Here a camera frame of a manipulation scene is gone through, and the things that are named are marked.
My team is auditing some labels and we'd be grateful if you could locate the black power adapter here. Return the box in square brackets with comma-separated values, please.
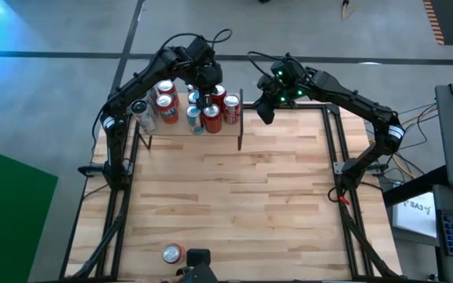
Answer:
[363, 163, 389, 176]

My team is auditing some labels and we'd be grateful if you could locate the black aluminium table frame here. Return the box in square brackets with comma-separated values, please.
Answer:
[63, 101, 403, 282]

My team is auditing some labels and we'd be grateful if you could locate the Star Wars Coca-Cola can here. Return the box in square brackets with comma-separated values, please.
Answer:
[222, 94, 242, 125]

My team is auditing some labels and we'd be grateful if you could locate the red Coca-Cola can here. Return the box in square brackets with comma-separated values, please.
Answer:
[212, 84, 228, 109]

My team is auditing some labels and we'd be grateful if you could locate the black desk edge bar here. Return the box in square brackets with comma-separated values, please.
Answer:
[381, 164, 450, 208]

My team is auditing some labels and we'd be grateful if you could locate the red soda can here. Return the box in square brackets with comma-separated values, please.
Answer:
[202, 104, 223, 134]
[161, 242, 187, 265]

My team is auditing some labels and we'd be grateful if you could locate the yellow cable with black plug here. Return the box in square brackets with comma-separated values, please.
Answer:
[341, 0, 355, 20]

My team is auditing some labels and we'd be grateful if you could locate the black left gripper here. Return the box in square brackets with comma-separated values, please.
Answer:
[189, 37, 224, 94]

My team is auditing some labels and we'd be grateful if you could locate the wooden shelf with black legs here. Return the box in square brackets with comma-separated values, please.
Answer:
[134, 88, 247, 153]

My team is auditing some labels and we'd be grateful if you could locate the white SA3 sign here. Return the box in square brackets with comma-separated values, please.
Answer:
[391, 191, 439, 240]

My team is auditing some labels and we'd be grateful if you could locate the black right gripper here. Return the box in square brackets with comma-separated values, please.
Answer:
[252, 57, 317, 109]

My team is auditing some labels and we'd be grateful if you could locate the green floor mat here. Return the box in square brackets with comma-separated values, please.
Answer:
[0, 143, 59, 283]

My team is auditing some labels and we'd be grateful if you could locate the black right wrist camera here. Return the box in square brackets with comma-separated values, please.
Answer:
[256, 98, 277, 126]

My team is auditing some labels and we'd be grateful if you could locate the yellow floor cable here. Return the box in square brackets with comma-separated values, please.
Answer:
[367, 112, 440, 180]

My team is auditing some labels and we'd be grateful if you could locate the Celsius Peach Vibe can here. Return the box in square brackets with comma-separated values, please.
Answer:
[143, 86, 160, 107]

